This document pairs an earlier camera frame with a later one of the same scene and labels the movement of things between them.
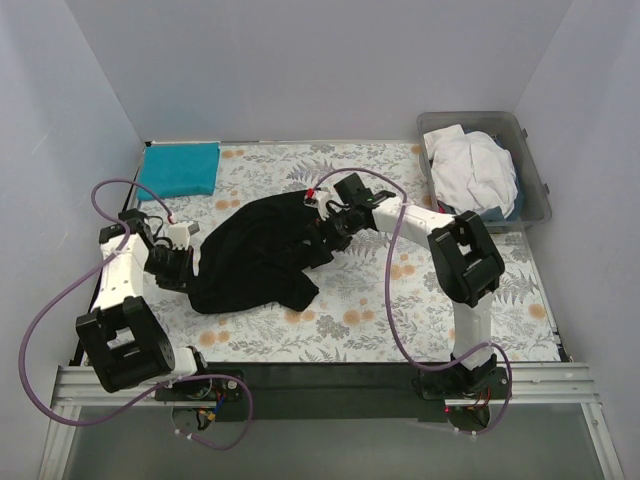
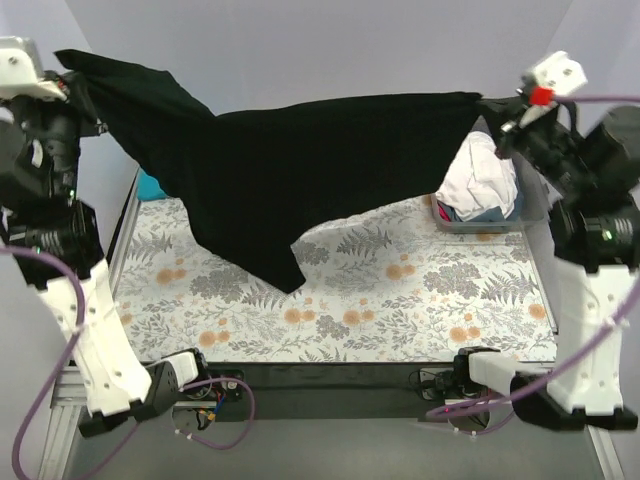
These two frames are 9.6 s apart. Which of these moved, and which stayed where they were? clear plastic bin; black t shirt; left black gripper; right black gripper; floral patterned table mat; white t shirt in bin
Moved: left black gripper; right black gripper; black t shirt
Stayed: white t shirt in bin; floral patterned table mat; clear plastic bin
